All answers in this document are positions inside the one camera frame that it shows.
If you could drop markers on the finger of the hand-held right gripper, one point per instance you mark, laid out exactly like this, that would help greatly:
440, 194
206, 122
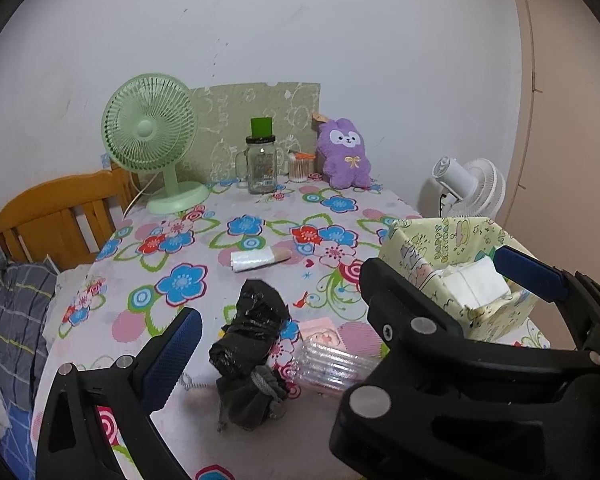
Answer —
405, 305
530, 272

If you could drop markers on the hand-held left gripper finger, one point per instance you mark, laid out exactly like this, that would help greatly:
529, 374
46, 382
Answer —
172, 355

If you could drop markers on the yellow-green patterned storage box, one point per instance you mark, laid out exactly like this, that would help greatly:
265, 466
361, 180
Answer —
420, 240

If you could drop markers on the black plastic bag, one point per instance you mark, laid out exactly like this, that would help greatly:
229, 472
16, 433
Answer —
252, 320

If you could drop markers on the grey sock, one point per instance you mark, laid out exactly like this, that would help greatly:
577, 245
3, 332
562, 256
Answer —
247, 405

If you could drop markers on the pink packet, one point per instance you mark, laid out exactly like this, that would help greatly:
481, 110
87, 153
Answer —
317, 332

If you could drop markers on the white tissue pack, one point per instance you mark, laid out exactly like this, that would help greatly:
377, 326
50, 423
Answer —
475, 285

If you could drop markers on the white standing fan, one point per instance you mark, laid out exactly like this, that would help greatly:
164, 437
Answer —
472, 185

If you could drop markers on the silver wrapped ice cream bar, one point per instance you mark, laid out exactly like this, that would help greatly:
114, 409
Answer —
252, 261

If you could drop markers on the purple plush rabbit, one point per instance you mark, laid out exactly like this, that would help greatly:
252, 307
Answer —
342, 160

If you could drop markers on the grey plaid pillow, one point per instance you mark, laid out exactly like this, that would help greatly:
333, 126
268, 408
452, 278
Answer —
15, 310

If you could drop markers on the beige door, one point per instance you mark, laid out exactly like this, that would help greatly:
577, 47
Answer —
570, 110

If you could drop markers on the cotton swab container orange lid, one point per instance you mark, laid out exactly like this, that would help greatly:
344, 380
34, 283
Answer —
300, 167

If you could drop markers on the blue patterned bedsheet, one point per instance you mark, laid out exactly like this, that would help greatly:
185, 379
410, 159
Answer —
15, 440

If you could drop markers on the wooden chair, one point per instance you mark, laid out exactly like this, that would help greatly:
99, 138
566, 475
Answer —
55, 205

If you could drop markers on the glass jar mug green lid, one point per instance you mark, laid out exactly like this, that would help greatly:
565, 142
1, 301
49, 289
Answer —
261, 170

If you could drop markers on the brown paper tag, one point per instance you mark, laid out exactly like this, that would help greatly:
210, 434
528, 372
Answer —
319, 120

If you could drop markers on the green desk fan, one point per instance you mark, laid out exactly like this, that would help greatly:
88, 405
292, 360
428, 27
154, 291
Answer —
147, 127

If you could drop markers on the green patterned wall panel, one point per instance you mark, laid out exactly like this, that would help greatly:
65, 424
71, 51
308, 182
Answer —
230, 110

